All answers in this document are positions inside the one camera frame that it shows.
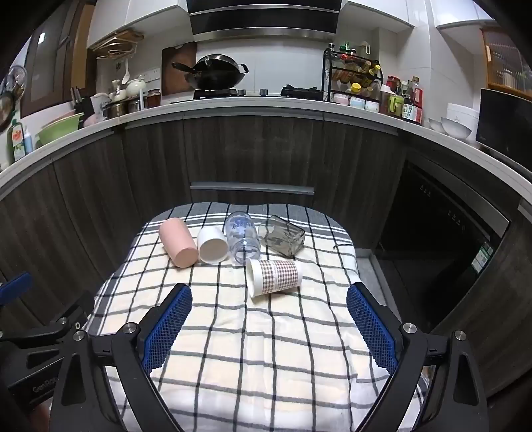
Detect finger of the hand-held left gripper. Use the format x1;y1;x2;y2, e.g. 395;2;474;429
0;291;95;362
0;272;33;310

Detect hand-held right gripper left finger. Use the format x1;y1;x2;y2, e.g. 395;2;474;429
50;283;194;432

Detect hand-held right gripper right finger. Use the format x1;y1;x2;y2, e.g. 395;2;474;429
346;283;491;432

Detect pink cup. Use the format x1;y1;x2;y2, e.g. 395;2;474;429
159;218;199;268

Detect white cup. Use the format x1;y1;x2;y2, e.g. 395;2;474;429
196;225;230;265

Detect brown checked paper cup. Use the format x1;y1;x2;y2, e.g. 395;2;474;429
247;258;303;299

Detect grey square glass cup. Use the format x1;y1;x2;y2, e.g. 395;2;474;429
258;215;307;256

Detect black white checked cloth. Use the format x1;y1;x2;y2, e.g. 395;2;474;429
85;202;425;432

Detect black built-in dishwasher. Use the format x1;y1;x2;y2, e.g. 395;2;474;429
373;160;513;330

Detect clear glass with blue print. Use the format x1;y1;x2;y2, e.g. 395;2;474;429
224;211;262;266

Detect green dish soap bottle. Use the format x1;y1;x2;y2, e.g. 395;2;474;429
10;118;27;163

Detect green plastic basin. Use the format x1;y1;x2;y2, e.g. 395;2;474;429
36;112;82;146

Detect black knife block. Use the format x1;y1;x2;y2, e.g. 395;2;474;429
70;86;94;117

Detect white electric kettle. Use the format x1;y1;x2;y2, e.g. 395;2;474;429
90;92;112;115

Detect hanging glass pot lid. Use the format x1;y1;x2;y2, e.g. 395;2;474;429
0;65;28;130

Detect steel pot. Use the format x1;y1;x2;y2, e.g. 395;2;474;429
103;99;129;119

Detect large white bowl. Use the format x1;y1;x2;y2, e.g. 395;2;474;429
440;117;473;140

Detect soy sauce bottle red label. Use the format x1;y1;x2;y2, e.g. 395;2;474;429
401;77;424;125

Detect white rice cooker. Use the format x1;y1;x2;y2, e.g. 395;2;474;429
446;103;480;126

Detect white teapot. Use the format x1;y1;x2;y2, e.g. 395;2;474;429
125;76;147;99

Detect black microwave oven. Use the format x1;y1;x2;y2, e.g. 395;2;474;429
475;87;532;163

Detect black gas stove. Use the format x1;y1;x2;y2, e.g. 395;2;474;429
170;85;326;104

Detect dark wooden cutting board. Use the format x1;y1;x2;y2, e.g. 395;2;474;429
161;42;198;96

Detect black wok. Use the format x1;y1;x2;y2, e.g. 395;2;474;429
172;54;249;90

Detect black range hood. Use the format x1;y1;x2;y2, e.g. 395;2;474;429
186;0;348;43

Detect steel drawer handle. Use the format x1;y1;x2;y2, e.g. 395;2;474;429
190;182;316;195

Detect black wire spice rack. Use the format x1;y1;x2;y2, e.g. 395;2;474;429
321;43;383;105

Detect wall rack with boards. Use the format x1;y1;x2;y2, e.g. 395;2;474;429
92;28;144;59

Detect wooden glass door wall cabinet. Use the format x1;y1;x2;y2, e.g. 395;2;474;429
481;27;532;90

